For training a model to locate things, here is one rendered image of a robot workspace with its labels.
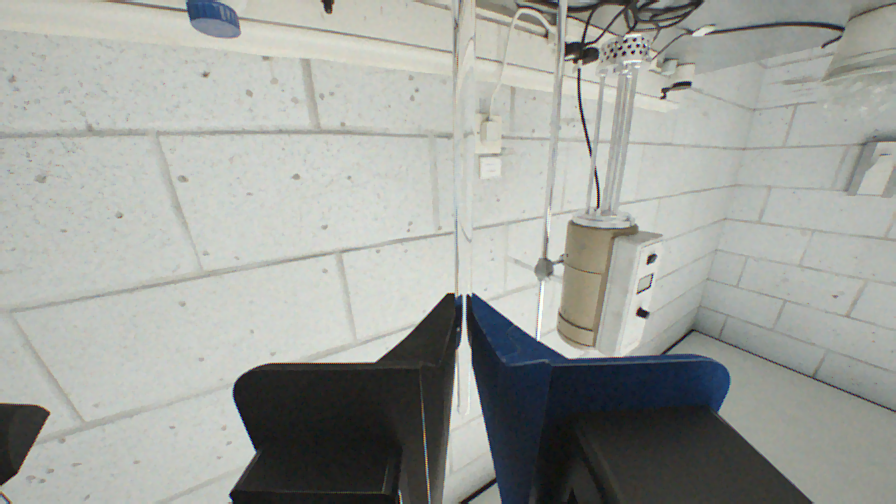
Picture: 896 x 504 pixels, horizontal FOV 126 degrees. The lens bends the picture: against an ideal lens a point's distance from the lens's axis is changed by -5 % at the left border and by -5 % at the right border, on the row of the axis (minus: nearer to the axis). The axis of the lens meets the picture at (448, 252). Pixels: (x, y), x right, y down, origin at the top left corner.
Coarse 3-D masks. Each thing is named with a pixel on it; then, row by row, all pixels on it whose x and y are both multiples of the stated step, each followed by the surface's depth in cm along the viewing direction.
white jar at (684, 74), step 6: (678, 66) 78; (684, 66) 76; (690, 66) 76; (678, 72) 78; (684, 72) 77; (690, 72) 77; (678, 78) 78; (684, 78) 77; (690, 78) 77; (678, 84) 79; (684, 84) 78; (690, 84) 78; (672, 90) 83; (678, 90) 83
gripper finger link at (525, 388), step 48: (480, 336) 8; (528, 336) 7; (480, 384) 8; (528, 384) 4; (576, 384) 4; (624, 384) 4; (672, 384) 4; (720, 384) 4; (528, 432) 4; (528, 480) 5
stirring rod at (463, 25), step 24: (456, 0) 6; (456, 24) 6; (456, 48) 6; (456, 72) 6; (456, 96) 6; (456, 120) 7; (456, 144) 7; (456, 168) 7; (456, 192) 7; (456, 216) 7; (456, 240) 8; (456, 264) 8; (456, 288) 8; (456, 312) 9; (456, 336) 9; (456, 360) 9; (456, 384) 10; (456, 408) 10
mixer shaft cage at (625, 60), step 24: (600, 48) 34; (624, 48) 31; (648, 48) 32; (600, 72) 35; (624, 72) 34; (600, 96) 36; (624, 96) 37; (600, 120) 37; (624, 120) 38; (624, 144) 35; (624, 168) 36
